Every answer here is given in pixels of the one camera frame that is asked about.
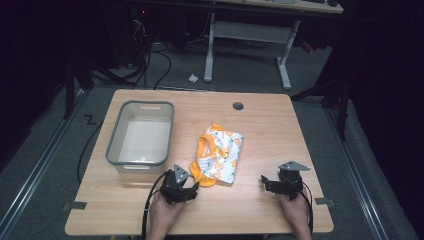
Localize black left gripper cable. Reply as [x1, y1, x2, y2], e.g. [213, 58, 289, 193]
[141, 170, 169, 240]

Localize person's right hand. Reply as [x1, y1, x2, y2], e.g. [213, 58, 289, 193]
[278, 189, 312, 231]

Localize grey tape strip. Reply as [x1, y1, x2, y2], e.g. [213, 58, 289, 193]
[62, 201, 88, 211]
[314, 197, 336, 208]

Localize dark computer tower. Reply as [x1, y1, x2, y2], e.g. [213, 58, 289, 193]
[102, 5, 152, 69]

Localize orange and white baby garment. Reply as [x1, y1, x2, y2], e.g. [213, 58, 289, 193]
[188, 122, 245, 188]

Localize metal floor rail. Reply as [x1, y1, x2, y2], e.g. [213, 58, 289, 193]
[323, 107, 392, 240]
[0, 89, 88, 236]

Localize black floor cables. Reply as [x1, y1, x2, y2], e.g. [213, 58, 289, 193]
[131, 18, 173, 91]

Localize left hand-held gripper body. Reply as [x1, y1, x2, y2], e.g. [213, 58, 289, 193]
[159, 163, 198, 205]

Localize white-framed wooden desk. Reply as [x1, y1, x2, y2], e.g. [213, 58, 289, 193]
[203, 0, 345, 91]

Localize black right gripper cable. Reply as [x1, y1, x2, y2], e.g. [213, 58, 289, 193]
[299, 185, 315, 236]

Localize black metal stand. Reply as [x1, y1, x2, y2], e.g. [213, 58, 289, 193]
[62, 54, 96, 120]
[290, 79, 352, 142]

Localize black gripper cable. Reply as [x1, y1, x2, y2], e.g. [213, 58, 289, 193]
[141, 170, 169, 240]
[299, 185, 315, 236]

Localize thin black floor cable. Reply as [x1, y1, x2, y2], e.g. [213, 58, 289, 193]
[76, 121, 105, 185]

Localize white storage bin grey rim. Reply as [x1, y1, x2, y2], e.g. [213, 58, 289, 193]
[105, 100, 176, 175]

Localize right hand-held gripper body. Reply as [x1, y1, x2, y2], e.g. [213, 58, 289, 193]
[270, 160, 311, 201]

